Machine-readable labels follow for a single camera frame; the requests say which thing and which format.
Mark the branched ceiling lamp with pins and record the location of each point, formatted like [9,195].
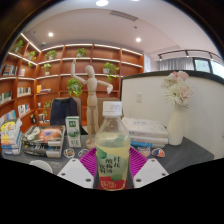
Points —
[102,2]

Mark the white vase with pale flowers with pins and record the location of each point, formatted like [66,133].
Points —
[176,123]

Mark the clear drink bottle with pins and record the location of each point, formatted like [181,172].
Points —
[112,146]

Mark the ceiling air vent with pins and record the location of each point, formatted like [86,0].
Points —
[123,15]

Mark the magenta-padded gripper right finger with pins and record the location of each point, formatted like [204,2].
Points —
[150,171]

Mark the stack of white packs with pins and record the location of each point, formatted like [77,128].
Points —
[146,128]

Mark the window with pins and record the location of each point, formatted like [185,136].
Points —
[210,66]

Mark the wooden artist mannequin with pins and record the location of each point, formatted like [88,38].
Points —
[91,100]

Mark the recessed ceiling lights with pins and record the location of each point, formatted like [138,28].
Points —
[50,34]

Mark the stack of colourful books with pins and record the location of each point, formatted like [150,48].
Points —
[10,136]

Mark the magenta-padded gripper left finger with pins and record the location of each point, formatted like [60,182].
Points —
[75,171]

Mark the orange wooden shelf unit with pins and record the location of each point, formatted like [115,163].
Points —
[30,80]

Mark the black ceiling track rail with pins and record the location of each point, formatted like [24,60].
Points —
[186,51]

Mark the green and white drink carton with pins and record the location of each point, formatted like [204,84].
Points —
[73,131]

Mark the white wall socket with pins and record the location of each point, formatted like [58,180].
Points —
[139,97]

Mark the grey curtain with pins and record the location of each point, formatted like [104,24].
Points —
[176,64]

